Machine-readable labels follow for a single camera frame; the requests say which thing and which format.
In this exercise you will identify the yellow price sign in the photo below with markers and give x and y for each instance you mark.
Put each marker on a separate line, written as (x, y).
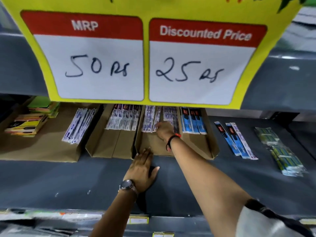
(148, 12)

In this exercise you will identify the person's left hand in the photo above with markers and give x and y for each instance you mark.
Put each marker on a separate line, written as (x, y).
(139, 170)

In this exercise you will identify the yellow shelf label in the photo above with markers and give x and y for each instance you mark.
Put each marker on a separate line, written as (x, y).
(163, 234)
(308, 221)
(138, 220)

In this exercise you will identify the person's right forearm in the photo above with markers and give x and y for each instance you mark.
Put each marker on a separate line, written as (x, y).
(205, 180)

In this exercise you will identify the stack of yellow notepads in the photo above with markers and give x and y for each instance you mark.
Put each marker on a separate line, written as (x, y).
(26, 124)

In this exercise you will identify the white sleeve with black trim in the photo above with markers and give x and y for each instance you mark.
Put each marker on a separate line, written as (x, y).
(266, 222)

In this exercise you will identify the silver wristwatch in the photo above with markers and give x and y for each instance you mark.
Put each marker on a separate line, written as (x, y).
(127, 185)

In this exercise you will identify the person's right hand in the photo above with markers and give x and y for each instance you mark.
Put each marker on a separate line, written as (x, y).
(166, 130)

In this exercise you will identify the person's left forearm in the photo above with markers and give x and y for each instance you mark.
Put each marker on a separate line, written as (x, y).
(113, 214)

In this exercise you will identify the black red wristband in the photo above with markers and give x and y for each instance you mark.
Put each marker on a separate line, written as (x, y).
(170, 140)

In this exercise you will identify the bundle of white blue-print packets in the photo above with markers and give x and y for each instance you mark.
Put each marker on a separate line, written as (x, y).
(148, 119)
(169, 114)

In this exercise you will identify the blue pen packet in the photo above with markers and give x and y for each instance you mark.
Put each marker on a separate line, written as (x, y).
(193, 122)
(237, 141)
(226, 138)
(185, 122)
(201, 123)

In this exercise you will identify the stack of green orange notepads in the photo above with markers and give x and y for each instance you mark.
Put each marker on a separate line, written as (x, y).
(43, 106)

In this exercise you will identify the wide brown cardboard box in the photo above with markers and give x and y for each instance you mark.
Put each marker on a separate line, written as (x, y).
(44, 146)

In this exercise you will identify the pile of green packets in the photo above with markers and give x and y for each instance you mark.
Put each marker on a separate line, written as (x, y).
(284, 155)

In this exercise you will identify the person's right fingers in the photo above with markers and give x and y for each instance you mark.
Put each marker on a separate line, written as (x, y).
(160, 125)

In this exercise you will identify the row of blurred stationery packets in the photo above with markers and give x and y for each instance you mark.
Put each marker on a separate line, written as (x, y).
(49, 219)

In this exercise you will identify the grey metal shelf rack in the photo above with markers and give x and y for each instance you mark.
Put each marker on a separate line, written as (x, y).
(74, 185)

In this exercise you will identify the person's left thumb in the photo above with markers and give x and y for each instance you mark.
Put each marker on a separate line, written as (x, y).
(154, 172)

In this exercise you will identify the row of white red-top packets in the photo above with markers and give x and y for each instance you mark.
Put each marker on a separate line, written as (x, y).
(123, 119)

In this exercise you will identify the row of white purple packets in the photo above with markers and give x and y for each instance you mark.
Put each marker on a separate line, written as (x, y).
(77, 127)

